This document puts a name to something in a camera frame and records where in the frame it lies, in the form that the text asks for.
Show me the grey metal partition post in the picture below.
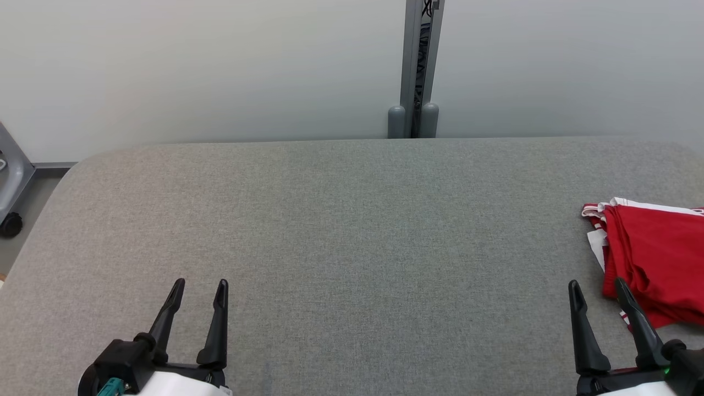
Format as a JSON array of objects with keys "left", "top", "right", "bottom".
[{"left": 400, "top": 0, "right": 445, "bottom": 138}]

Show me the grey wall post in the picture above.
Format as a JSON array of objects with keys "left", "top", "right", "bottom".
[{"left": 388, "top": 106, "right": 406, "bottom": 139}]

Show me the grey cylindrical post foot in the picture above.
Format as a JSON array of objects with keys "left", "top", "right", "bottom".
[{"left": 420, "top": 102, "right": 439, "bottom": 138}]

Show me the red white-sleeved jersey shirt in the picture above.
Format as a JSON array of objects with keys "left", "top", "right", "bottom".
[{"left": 581, "top": 202, "right": 704, "bottom": 332}]

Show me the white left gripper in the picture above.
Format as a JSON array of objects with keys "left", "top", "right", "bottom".
[{"left": 125, "top": 278, "right": 233, "bottom": 396}]

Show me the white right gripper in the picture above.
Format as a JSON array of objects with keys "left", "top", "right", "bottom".
[{"left": 568, "top": 278, "right": 678, "bottom": 396}]

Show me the grey wheeled stand leg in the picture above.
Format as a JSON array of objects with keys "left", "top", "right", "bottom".
[{"left": 0, "top": 122, "right": 36, "bottom": 238}]

